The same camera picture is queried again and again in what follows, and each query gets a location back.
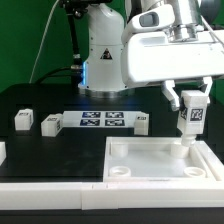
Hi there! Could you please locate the white marker sheet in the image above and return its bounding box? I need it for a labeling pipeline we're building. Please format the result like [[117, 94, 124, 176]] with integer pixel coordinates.
[[63, 111, 137, 128]]

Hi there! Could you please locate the black cable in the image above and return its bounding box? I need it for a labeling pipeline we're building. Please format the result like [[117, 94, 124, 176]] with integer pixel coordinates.
[[34, 67, 83, 85]]

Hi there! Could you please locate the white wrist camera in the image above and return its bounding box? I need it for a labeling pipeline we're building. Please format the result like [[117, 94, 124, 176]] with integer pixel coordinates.
[[121, 4, 175, 43]]

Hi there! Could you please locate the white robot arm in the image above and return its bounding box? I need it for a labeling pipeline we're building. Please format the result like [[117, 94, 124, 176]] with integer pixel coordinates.
[[79, 0, 224, 110]]

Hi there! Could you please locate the white square tabletop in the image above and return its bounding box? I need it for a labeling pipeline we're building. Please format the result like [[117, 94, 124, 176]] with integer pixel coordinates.
[[103, 137, 216, 182]]

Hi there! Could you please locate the white fence wall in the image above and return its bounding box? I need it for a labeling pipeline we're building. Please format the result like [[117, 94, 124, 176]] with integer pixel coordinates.
[[0, 141, 224, 210]]

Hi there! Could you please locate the white cable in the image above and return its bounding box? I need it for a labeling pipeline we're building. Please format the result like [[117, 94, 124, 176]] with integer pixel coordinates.
[[29, 0, 61, 84]]

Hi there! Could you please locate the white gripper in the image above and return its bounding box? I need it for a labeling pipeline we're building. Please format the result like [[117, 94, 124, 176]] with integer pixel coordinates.
[[121, 31, 224, 111]]

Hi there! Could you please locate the white block left edge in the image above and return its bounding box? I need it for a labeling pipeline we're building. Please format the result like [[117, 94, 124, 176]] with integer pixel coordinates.
[[0, 142, 6, 166]]

